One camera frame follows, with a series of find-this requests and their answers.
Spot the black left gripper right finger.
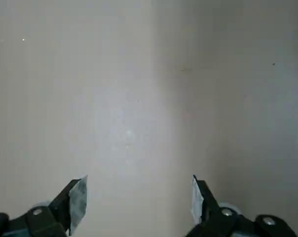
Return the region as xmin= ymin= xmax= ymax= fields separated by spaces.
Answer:
xmin=187 ymin=174 xmax=298 ymax=237

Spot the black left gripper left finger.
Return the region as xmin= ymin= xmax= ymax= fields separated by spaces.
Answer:
xmin=0 ymin=175 xmax=88 ymax=237

